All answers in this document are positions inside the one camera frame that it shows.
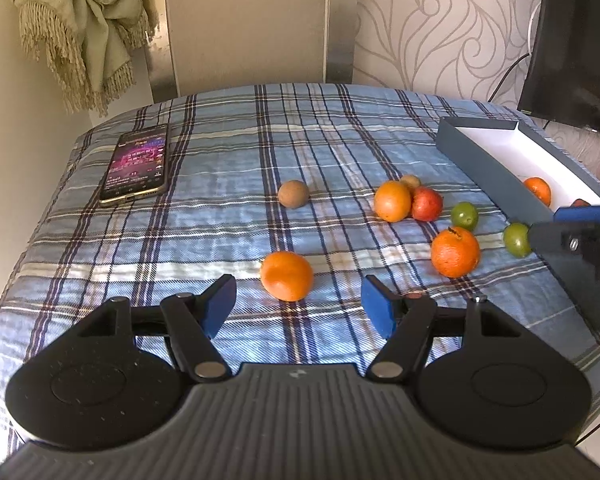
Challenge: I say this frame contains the silver framed beige panel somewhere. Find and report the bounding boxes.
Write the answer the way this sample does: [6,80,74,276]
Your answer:
[135,0,361,103]

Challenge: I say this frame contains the green lime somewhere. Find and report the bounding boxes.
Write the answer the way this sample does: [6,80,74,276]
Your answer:
[502,222,533,259]
[450,202,480,232]

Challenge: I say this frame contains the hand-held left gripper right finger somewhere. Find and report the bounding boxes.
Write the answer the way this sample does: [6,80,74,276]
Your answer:
[360,274,523,382]

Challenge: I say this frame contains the black flat screen television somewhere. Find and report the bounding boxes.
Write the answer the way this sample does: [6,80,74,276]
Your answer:
[517,0,600,138]

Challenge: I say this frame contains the orange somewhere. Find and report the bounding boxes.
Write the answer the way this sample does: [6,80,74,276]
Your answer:
[259,251,314,303]
[430,226,481,279]
[373,180,413,224]

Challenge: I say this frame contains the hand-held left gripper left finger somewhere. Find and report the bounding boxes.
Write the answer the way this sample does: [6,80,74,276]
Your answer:
[77,274,238,382]

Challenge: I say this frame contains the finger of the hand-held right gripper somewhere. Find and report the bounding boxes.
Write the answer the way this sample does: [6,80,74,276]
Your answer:
[527,219,600,280]
[553,202,600,226]

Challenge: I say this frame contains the small tangerine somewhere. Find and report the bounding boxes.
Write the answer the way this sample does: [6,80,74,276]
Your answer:
[523,176,552,207]

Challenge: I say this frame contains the grey cardboard box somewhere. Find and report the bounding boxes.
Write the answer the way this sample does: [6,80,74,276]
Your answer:
[435,116,600,331]

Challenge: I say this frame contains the blue plaid blanket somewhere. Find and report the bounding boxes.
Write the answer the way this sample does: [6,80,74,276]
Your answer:
[0,82,600,466]

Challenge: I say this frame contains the black smartphone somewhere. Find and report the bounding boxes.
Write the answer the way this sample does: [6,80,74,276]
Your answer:
[99,123,172,207]

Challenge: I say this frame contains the white cable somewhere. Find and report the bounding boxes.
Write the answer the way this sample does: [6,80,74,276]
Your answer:
[526,2,541,56]

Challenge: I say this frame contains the beige fringed curtain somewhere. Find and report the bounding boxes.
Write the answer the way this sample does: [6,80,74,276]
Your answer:
[7,0,159,118]

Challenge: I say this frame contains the black cable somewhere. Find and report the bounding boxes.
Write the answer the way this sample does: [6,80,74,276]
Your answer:
[486,51,532,102]

